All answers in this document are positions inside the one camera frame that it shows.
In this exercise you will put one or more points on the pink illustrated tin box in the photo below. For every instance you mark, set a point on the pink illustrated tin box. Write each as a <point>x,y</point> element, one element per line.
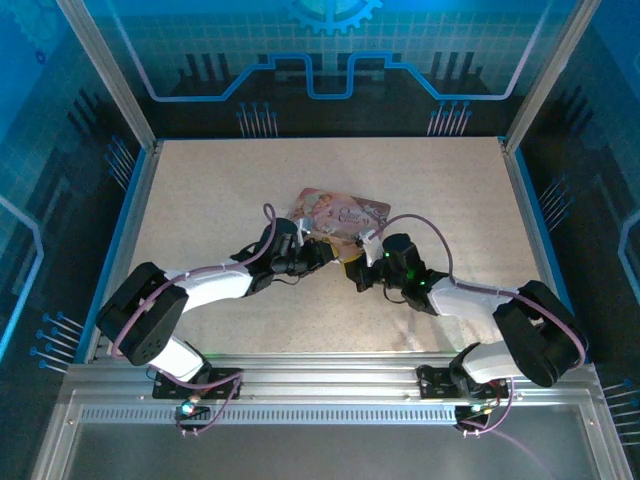
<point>340,215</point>

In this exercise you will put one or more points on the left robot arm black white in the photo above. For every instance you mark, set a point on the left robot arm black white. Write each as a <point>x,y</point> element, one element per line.
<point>150,320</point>

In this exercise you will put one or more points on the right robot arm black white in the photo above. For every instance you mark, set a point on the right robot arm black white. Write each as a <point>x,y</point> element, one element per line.
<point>525,340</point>

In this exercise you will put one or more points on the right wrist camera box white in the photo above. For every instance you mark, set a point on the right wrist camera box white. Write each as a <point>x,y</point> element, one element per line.
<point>371,247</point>

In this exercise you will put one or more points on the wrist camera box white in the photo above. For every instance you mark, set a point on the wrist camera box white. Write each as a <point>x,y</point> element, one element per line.
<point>303,230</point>
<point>371,247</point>

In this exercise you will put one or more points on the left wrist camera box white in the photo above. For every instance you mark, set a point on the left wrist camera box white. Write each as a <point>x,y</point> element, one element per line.
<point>303,230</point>

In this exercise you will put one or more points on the aluminium mounting rail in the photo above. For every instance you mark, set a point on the aluminium mounting rail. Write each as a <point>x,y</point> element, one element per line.
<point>325,375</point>

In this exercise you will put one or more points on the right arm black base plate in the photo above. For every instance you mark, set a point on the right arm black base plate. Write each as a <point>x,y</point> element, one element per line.
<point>435,382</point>

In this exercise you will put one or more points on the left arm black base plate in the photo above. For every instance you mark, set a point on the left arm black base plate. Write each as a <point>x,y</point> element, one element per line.
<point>225,382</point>

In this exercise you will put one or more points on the aluminium table side rail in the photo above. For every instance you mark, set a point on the aluminium table side rail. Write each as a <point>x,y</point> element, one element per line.
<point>135,210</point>
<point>525,200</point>

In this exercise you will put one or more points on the aluminium frame post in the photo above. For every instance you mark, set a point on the aluminium frame post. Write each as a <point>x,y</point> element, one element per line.
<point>107,75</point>
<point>545,75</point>

